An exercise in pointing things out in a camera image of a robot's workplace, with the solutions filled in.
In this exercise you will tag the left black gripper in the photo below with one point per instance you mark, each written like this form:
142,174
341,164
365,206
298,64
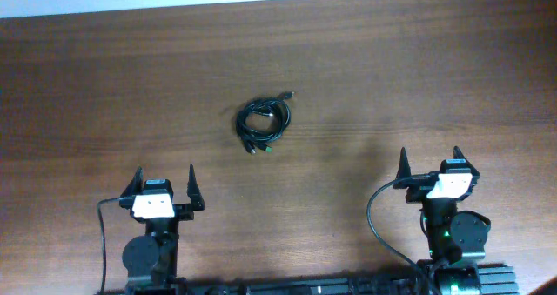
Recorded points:
186,211

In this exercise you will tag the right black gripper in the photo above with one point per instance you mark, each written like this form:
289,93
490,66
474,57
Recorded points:
420,188

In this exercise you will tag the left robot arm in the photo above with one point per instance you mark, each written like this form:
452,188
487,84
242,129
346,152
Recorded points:
151,259

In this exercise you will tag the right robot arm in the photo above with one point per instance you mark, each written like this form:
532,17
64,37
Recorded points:
456,239

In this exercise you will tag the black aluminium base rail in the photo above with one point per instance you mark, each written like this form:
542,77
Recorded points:
485,280

